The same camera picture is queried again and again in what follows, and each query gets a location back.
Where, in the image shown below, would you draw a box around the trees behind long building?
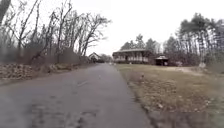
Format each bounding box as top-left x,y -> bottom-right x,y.
119,33 -> 163,54

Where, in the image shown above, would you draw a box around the group of tall evergreen trees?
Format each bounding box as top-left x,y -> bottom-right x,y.
163,12 -> 224,68

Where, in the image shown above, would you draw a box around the long building with porch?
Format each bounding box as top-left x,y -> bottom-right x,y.
112,48 -> 155,65

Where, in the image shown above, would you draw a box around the small white gabled house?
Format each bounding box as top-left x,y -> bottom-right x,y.
87,51 -> 103,64

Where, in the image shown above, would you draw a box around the grey asphalt road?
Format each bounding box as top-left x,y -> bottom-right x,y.
0,62 -> 156,128

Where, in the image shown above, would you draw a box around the row of bare trees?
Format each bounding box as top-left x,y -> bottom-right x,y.
0,0 -> 113,66

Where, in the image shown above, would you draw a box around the small dark shed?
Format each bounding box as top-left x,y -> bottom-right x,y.
154,54 -> 170,67

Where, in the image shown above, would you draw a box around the grass field with fallen leaves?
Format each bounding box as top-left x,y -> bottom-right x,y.
114,63 -> 224,128

